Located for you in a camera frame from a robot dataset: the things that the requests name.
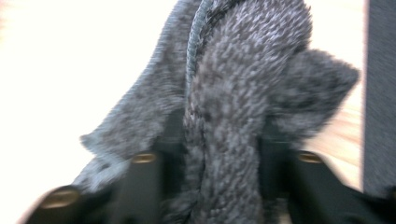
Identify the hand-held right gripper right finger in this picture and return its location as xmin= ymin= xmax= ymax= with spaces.
xmin=257 ymin=119 xmax=297 ymax=200

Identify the grey fuzzy cloth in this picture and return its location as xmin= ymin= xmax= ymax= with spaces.
xmin=73 ymin=0 xmax=361 ymax=224

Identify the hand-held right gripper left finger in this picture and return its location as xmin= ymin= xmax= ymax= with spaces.
xmin=155 ymin=108 xmax=189 ymax=200

